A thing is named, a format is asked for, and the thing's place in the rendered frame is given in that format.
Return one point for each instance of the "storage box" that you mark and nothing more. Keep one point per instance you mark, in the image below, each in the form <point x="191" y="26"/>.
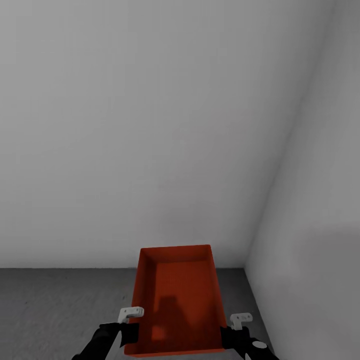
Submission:
<point x="177" y="286"/>

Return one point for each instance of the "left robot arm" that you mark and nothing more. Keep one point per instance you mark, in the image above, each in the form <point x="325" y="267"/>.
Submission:
<point x="110" y="337"/>

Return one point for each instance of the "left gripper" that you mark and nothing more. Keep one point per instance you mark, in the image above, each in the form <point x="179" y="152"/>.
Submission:
<point x="131" y="333"/>

